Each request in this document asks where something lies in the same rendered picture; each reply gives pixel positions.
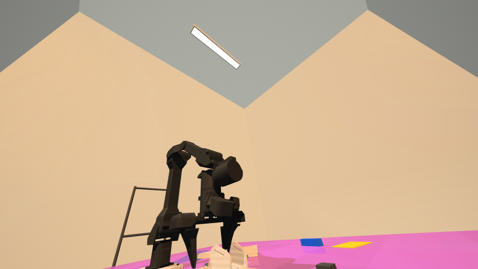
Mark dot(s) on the yellow flat rectangular plate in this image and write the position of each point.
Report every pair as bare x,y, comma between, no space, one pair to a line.
352,244

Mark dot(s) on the blue rectangular block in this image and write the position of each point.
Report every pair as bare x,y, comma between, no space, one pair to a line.
311,242

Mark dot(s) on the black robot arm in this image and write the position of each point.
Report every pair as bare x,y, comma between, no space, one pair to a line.
221,173

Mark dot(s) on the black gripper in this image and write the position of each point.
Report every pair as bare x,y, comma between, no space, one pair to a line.
187,222

